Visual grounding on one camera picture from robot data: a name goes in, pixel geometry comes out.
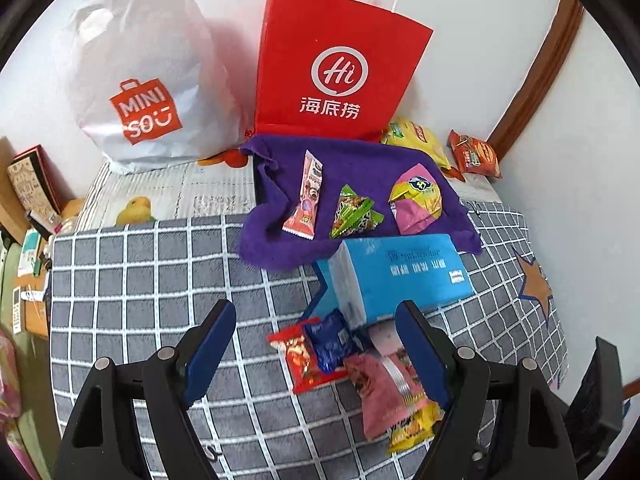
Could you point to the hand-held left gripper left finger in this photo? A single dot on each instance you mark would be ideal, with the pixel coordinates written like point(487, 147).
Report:
point(210, 355)

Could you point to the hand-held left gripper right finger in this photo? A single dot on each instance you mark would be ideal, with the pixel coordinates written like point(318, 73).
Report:
point(420, 355)

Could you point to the pale pink pastry packet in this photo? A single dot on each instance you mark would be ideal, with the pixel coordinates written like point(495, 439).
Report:
point(387, 337)

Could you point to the pink foil snack packet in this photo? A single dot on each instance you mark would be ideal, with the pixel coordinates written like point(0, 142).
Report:
point(385, 400)

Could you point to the yellow snack packet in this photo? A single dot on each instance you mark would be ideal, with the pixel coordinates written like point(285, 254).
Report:
point(412, 430)

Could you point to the red snack packet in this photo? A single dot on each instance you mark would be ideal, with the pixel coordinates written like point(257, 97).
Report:
point(295, 355)

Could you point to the blue snack packet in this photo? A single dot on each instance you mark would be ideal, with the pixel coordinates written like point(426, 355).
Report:
point(327, 342)

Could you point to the green triangular snack packet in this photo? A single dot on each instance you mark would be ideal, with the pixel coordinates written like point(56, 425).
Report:
point(352, 212)

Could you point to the pink and yellow snack bag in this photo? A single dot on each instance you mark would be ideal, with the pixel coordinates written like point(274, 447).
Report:
point(415, 195)

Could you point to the long pink snack packet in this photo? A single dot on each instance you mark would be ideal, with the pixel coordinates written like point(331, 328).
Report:
point(305, 195)

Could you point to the blue tissue pack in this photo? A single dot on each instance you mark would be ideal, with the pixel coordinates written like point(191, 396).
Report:
point(410, 275)

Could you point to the grey checkered blanket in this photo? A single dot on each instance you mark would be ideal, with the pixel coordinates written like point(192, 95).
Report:
point(150, 270)

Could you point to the purple towel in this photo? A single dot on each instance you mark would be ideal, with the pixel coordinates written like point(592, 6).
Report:
point(280, 220)

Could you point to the pink cloth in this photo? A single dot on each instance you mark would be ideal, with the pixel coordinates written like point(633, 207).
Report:
point(10, 390)

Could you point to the small green white box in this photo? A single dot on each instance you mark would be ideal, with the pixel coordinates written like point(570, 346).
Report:
point(30, 252)

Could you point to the orange chips bag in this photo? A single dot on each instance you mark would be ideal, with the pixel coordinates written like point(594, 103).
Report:
point(475, 155)

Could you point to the yellow chips bag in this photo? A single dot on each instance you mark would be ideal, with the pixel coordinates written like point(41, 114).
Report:
point(420, 137)

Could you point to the patterned box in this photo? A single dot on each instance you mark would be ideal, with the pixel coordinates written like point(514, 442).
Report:
point(32, 182)

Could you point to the white plastic bag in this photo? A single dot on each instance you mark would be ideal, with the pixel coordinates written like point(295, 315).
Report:
point(150, 60)

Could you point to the red paper bag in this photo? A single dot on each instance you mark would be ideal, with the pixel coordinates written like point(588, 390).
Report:
point(340, 35)

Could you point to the brown wooden door frame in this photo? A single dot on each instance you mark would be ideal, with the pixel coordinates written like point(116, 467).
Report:
point(545, 75)

